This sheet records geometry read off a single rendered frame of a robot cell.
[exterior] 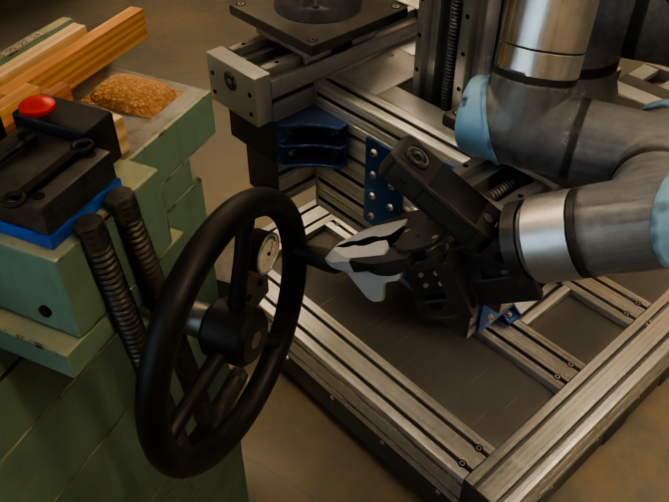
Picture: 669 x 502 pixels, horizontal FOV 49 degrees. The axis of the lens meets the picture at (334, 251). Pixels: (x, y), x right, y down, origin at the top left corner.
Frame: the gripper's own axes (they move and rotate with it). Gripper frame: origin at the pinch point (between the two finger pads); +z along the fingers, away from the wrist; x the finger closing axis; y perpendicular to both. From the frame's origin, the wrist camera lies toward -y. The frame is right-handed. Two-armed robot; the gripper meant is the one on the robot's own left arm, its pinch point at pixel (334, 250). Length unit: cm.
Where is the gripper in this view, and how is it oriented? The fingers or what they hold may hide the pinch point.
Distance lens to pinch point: 73.6
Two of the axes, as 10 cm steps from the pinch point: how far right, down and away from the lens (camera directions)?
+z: -7.9, 1.3, 6.0
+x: 4.4, -5.6, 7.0
